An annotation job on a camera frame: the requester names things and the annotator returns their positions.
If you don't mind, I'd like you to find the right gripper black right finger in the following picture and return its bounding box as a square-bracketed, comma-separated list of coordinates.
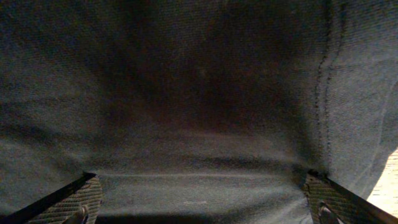
[303, 170, 397, 224]

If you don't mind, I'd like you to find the dark green cloth garment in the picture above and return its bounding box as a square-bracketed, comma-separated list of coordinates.
[1, 0, 397, 223]

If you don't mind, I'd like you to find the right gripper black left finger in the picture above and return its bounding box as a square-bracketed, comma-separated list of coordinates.
[1, 173, 103, 224]

